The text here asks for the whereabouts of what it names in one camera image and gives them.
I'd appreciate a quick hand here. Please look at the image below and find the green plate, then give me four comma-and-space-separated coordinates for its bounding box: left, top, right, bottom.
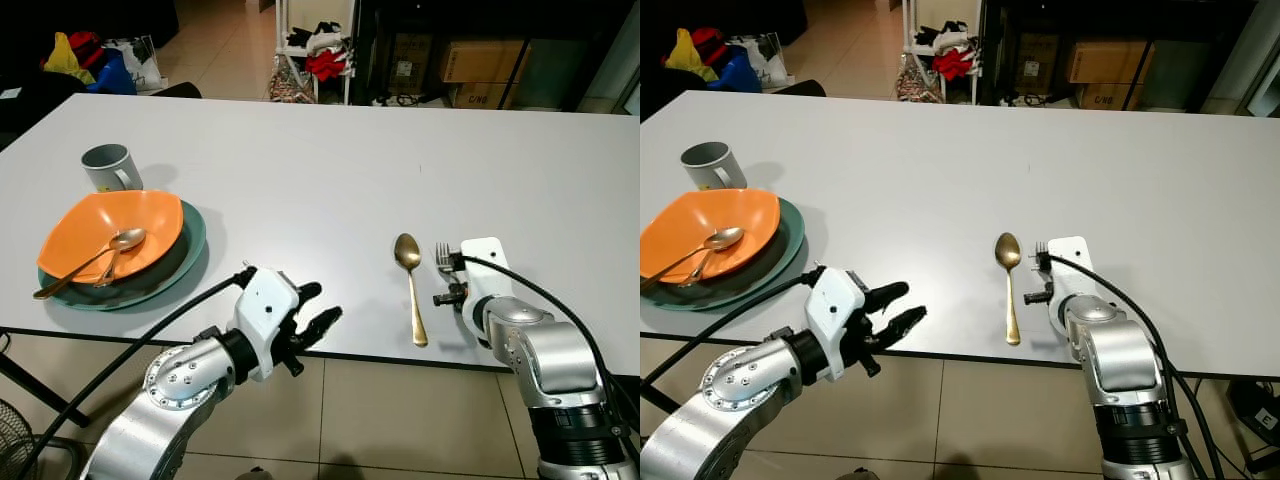
640, 197, 807, 312
38, 200, 209, 313

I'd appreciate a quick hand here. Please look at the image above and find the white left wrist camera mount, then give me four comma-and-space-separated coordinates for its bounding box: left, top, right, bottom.
232, 265, 302, 384
805, 266, 870, 387

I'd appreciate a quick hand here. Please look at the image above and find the white plastic bag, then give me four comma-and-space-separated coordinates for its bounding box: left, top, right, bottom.
735, 33, 792, 92
105, 35, 165, 94

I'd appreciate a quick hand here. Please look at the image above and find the yellow cloth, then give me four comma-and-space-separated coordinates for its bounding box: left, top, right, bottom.
665, 28, 707, 80
42, 32, 84, 84

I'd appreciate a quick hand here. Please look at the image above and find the white clothes rack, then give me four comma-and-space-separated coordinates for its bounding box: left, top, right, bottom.
903, 0, 984, 107
275, 0, 357, 107

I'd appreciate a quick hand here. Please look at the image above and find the large brown cardboard box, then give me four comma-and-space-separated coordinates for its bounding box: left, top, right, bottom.
440, 40, 532, 84
1065, 40, 1152, 84

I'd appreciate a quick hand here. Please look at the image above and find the dark cardboard box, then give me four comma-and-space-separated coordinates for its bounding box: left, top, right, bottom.
1015, 33, 1062, 97
388, 35, 434, 97

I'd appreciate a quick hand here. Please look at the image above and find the black floor fan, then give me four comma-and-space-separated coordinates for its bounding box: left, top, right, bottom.
0, 398, 83, 480

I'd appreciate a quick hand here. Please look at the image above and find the grey mug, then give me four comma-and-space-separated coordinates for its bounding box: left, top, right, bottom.
680, 141, 749, 194
80, 143, 145, 195

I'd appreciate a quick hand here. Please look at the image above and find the black shelving unit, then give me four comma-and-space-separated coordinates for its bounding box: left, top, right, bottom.
350, 0, 641, 113
980, 0, 1253, 113

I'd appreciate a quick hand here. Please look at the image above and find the black power adapter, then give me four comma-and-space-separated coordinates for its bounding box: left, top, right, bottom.
1227, 379, 1280, 447

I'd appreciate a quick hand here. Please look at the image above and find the black round side table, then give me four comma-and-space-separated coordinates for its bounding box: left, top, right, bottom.
0, 70, 91, 143
640, 68, 703, 123

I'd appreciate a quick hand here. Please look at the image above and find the long-handled metal spoon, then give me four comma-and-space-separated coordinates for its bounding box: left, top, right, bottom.
640, 226, 747, 292
33, 227, 148, 301

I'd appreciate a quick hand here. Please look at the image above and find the patterned fabric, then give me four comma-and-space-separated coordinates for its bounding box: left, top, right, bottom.
267, 55, 317, 105
895, 55, 942, 104

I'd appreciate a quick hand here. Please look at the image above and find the orange bowl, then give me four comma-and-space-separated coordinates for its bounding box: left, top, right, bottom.
640, 188, 782, 285
37, 190, 186, 287

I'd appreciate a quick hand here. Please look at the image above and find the gold spoon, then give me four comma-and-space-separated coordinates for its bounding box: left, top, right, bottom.
994, 232, 1025, 347
393, 233, 430, 349

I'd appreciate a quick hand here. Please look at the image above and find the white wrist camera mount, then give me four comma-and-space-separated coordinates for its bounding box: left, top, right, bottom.
1044, 236, 1094, 303
459, 237, 512, 303
232, 265, 302, 384
805, 266, 870, 387

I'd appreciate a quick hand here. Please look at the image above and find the red garment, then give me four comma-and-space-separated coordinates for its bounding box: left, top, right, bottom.
305, 50, 350, 84
932, 48, 977, 82

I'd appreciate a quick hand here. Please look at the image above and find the printed brown cardboard box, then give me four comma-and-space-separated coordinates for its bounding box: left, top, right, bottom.
1075, 82, 1142, 110
450, 82, 517, 110

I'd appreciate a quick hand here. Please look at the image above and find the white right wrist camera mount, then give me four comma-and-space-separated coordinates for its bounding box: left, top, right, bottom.
1044, 236, 1094, 303
459, 237, 512, 303

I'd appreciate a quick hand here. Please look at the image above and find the red cloth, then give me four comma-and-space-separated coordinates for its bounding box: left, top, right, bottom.
68, 30, 107, 67
690, 27, 730, 64

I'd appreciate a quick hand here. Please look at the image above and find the blue bag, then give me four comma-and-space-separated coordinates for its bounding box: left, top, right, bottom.
708, 47, 764, 94
85, 50, 139, 97

